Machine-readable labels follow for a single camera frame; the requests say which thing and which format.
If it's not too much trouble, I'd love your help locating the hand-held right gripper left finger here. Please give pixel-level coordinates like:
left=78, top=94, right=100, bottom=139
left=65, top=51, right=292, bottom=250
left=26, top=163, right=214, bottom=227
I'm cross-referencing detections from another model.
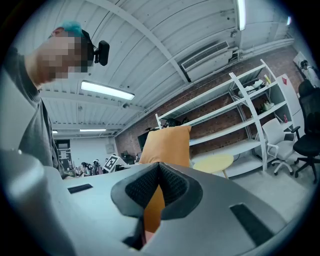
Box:
left=62, top=162, right=160, bottom=256

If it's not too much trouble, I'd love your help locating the white cabinet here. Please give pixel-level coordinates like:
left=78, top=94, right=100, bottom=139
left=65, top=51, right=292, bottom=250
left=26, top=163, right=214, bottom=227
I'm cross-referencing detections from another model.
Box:
left=275, top=72, right=306, bottom=137

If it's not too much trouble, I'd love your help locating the white office chair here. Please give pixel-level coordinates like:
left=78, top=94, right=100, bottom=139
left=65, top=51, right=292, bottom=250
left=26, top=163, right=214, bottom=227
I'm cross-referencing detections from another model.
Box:
left=260, top=117, right=301, bottom=176

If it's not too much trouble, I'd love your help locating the round wooden side table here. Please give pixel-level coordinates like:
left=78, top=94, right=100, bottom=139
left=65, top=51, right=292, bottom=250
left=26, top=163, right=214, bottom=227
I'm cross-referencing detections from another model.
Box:
left=192, top=153, right=235, bottom=180

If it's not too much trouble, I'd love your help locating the white air conditioner unit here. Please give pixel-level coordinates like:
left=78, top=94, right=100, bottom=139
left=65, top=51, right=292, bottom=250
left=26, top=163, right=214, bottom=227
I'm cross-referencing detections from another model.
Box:
left=180, top=40, right=235, bottom=83

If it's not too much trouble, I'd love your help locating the black wall monitor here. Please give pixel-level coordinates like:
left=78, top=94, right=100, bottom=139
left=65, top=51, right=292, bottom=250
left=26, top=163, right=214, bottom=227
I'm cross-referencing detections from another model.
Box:
left=137, top=131, right=151, bottom=154

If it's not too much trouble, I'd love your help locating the black mesh office chair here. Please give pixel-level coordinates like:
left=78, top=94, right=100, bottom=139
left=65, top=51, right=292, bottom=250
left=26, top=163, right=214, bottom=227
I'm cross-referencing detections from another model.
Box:
left=291, top=79, right=320, bottom=184

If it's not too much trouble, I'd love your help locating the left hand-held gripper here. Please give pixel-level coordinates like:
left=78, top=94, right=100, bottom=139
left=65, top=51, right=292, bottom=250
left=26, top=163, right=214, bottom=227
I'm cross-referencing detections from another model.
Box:
left=103, top=154, right=120, bottom=174

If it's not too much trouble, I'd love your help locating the orange cushion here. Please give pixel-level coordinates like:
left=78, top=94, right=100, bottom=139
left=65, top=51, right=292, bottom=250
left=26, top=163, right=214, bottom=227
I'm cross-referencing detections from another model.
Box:
left=138, top=125, right=193, bottom=235

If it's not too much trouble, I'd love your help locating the white shelf unit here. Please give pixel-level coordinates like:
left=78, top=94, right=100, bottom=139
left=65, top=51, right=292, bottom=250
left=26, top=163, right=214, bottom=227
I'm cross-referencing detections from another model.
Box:
left=154, top=58, right=302, bottom=181

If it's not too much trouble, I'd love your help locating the person's head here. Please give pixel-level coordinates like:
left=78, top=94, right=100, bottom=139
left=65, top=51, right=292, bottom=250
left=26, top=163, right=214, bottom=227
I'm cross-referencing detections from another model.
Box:
left=25, top=26, right=95, bottom=85

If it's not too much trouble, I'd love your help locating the fluorescent ceiling light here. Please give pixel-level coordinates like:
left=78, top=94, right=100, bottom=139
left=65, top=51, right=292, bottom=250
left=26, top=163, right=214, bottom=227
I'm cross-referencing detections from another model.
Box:
left=80, top=79, right=136, bottom=101
left=79, top=127, right=107, bottom=133
left=235, top=0, right=247, bottom=32

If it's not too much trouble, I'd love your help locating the black head-mounted camera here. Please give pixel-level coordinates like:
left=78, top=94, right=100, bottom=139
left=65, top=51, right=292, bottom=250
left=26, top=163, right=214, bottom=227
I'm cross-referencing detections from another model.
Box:
left=81, top=29, right=111, bottom=67

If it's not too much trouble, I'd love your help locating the person's grey shirt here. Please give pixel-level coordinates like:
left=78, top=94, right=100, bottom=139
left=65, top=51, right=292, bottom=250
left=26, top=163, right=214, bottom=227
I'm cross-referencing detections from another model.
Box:
left=0, top=47, right=67, bottom=180

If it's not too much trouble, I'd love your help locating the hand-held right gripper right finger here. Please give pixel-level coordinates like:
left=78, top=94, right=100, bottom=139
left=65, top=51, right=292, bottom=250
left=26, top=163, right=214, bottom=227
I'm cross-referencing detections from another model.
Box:
left=143, top=162, right=289, bottom=256

